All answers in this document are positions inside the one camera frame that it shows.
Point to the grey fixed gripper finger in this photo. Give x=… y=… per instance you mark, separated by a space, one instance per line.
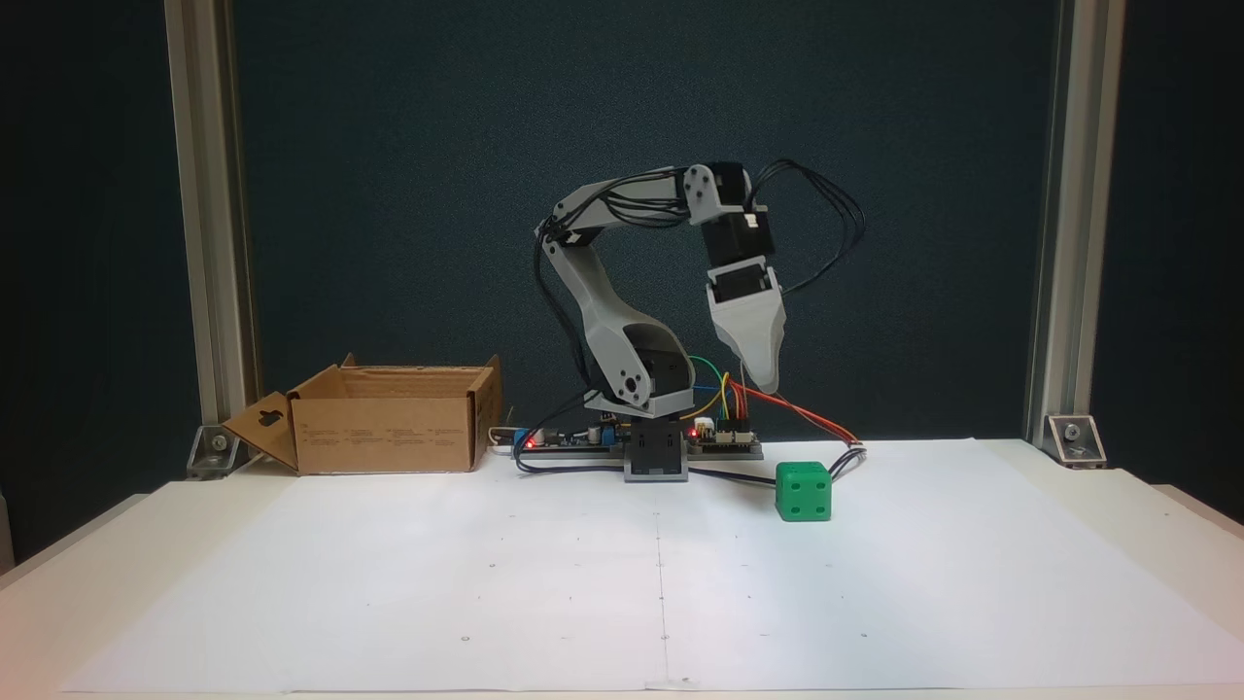
x=756 y=340

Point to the green die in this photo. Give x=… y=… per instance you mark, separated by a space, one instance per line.
x=804 y=494

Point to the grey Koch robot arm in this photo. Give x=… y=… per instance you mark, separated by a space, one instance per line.
x=607 y=321

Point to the blue circuit board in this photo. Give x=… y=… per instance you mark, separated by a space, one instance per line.
x=569 y=442

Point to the brown cardboard box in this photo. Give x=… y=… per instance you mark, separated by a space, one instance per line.
x=389 y=437

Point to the aluminium corner bracket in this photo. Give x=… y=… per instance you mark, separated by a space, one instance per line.
x=1077 y=439
x=216 y=449

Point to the aluminium frame post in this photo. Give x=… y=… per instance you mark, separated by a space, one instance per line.
x=209 y=194
x=1074 y=194

